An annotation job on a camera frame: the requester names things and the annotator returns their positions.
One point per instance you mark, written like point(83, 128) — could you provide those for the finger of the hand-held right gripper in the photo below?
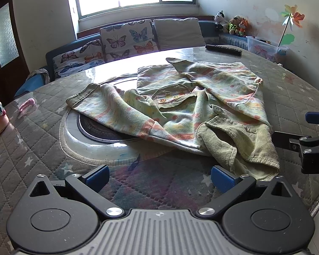
point(315, 159)
point(317, 118)

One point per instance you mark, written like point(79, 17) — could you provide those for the black remote control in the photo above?
point(223, 50)

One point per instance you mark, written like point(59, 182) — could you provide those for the grey cloth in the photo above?
point(40, 74)

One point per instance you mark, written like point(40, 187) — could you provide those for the dark wooden glass door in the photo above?
point(8, 66)

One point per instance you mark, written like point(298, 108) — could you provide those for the patterned green children's shirt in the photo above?
point(175, 98)

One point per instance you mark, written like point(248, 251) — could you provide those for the plain grey cushion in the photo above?
point(178, 33)

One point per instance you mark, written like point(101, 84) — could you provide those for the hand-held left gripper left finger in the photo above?
point(98, 177)

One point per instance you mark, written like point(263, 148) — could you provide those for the long butterfly print cushion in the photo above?
point(77, 59)

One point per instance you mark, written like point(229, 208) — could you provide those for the round black built-in hot plate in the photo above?
point(95, 134)

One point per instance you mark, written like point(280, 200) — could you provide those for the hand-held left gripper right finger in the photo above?
point(223, 179)

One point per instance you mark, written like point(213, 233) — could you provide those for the orange plush fox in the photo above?
point(243, 28)

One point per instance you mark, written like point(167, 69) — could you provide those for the large butterfly print cushion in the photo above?
point(127, 39)

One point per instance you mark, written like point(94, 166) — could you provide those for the colourful pinwheel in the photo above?
point(292, 17)

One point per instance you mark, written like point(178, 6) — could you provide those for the black and white plush toy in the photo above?
point(220, 21)

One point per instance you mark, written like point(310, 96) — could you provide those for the blue sofa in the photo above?
point(59, 50)

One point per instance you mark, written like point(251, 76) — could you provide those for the brown plush bear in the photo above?
point(234, 25)

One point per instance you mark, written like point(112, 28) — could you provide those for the clear plastic storage box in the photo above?
point(263, 49)

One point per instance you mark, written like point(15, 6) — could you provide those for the small pink toy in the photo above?
point(26, 105)

